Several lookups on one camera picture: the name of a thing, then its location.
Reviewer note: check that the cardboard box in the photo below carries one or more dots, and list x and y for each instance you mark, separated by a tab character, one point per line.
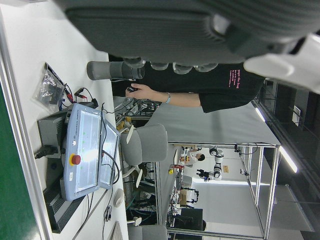
183	197

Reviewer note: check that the grey computer mouse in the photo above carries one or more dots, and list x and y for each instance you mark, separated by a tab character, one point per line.
118	197

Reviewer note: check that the black finned unit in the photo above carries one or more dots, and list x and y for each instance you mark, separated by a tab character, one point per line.
60	210

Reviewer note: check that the ceiling light strip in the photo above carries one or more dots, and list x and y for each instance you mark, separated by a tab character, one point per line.
287	158
260	113

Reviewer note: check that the clear plastic bag of parts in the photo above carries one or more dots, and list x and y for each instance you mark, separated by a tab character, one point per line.
47	87

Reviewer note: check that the aluminium frame structure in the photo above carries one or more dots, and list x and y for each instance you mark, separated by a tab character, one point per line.
260	187

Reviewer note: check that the green conveyor belt, aluminium rails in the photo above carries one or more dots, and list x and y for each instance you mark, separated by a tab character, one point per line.
10	175

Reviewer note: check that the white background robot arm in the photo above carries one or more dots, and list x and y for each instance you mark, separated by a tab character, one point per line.
218	162

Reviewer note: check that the black monitor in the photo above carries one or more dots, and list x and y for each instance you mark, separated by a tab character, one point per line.
190	220

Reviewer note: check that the grey keyboard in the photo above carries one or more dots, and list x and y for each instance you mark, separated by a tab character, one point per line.
115	231

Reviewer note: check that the person in white shirt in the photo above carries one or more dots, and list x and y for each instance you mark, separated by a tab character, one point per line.
193	157

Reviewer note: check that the dark grey power supply box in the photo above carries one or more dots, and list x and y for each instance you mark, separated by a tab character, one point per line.
48	130

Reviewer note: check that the blue-grey teach pendant, red button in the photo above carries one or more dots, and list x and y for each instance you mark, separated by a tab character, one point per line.
85	150

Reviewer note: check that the black mains connector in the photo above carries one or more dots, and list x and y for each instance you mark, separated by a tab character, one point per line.
46	150

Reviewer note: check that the grey office chair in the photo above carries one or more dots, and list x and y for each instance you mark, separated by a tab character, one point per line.
150	145
147	231

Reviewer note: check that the red black clip leads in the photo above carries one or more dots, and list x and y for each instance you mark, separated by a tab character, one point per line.
68	93

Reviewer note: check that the person in black t-shirt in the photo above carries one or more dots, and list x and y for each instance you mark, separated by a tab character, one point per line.
200	82

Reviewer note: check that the grey fabric partition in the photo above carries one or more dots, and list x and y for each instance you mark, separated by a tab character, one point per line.
212	127

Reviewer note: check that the small black handheld device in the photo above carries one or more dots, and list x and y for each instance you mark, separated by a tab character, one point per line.
131	89

